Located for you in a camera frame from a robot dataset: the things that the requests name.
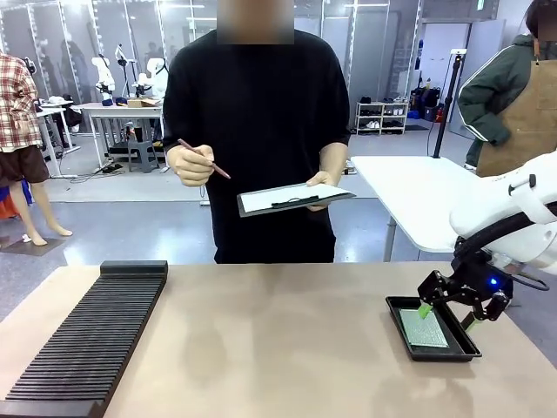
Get mannequin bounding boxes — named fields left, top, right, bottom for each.
left=0, top=145, right=74, bottom=247

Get person in green jacket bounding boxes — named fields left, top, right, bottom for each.
left=457, top=0, right=557, bottom=178

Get dark red pen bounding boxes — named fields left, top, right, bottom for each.
left=177, top=138, right=232, bottom=180

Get plaid shirt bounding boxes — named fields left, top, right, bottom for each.
left=0, top=51, right=44, bottom=152

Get brown shorts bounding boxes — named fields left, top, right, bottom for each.
left=0, top=145, right=50, bottom=184

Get white height desk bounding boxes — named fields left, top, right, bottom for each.
left=37, top=102, right=82, bottom=179

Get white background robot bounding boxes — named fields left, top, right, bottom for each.
left=91, top=54, right=117, bottom=105

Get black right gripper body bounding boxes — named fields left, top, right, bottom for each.
left=451, top=251, right=515, bottom=306

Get person's right hand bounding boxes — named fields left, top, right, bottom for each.
left=167, top=143, right=217, bottom=188

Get black corrugated cable hose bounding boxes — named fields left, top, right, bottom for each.
left=452, top=212, right=539, bottom=271

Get black pole stand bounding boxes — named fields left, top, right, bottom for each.
left=433, top=49, right=467, bottom=158

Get white shoe rack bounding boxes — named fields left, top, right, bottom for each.
left=355, top=100, right=410, bottom=136

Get black slotted PCB rack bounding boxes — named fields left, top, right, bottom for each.
left=0, top=260, right=170, bottom=418

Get white paper sheet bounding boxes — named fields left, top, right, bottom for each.
left=239, top=185, right=346, bottom=214

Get white humanoid robot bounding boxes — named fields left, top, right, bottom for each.
left=132, top=58, right=170, bottom=99

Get grey floor mat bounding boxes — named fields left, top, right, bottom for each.
left=0, top=234, right=66, bottom=257

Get white side table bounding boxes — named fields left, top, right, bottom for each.
left=350, top=154, right=501, bottom=263

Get person's left hand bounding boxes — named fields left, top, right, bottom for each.
left=305, top=170, right=343, bottom=213

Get black plastic tray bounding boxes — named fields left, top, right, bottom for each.
left=385, top=295, right=483, bottom=362

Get person's left forearm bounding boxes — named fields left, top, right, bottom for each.
left=319, top=138, right=350, bottom=175

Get white workbench table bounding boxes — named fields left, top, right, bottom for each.
left=82, top=103, right=165, bottom=170

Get thin black cable loop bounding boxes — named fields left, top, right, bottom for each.
left=507, top=269, right=550, bottom=292

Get grey plastic stool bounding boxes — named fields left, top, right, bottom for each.
left=128, top=138, right=160, bottom=174

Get person in black shirt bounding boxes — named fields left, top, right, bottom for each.
left=161, top=0, right=352, bottom=265

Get green PCB board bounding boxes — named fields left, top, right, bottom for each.
left=399, top=307, right=450, bottom=349

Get grey clipboard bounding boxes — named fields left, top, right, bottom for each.
left=237, top=182, right=357, bottom=219

